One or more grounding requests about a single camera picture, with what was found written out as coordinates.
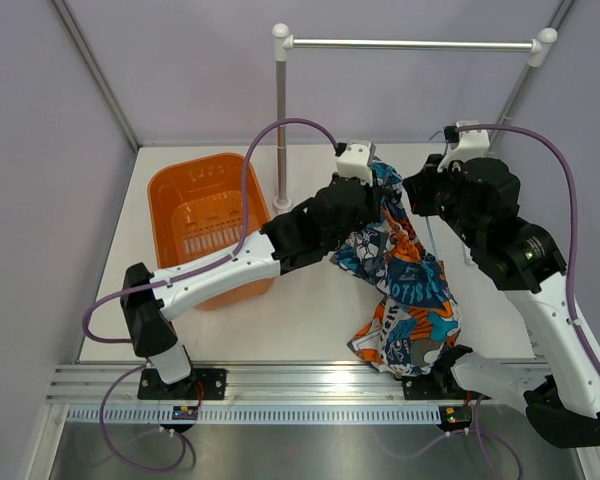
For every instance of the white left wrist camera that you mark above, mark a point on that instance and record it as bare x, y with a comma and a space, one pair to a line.
354, 160

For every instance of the colourful patterned shorts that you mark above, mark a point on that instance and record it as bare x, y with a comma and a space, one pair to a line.
417, 319

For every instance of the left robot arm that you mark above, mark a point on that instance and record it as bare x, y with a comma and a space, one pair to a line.
151, 301

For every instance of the light blue clothes hanger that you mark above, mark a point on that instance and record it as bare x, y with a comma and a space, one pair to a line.
430, 229

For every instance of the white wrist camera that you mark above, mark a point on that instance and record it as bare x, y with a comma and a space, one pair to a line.
354, 160
466, 141

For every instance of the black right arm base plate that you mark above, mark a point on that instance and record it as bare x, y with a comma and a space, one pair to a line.
426, 387

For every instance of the orange plastic basket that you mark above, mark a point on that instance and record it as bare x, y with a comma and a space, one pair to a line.
197, 209

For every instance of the white slotted cable duct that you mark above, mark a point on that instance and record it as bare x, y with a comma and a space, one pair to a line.
216, 414

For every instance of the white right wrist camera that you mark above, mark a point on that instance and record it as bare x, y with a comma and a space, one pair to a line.
466, 141

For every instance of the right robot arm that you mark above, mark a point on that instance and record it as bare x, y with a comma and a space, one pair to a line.
524, 262

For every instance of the aluminium mounting rail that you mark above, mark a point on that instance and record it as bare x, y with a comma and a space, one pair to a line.
256, 383

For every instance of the silver clothes rack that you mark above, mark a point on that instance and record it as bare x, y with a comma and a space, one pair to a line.
537, 50

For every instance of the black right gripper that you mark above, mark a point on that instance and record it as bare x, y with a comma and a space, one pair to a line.
422, 184

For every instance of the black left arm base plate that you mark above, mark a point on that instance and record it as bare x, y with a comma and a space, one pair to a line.
204, 383

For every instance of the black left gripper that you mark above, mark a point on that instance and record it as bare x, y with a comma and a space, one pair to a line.
372, 196

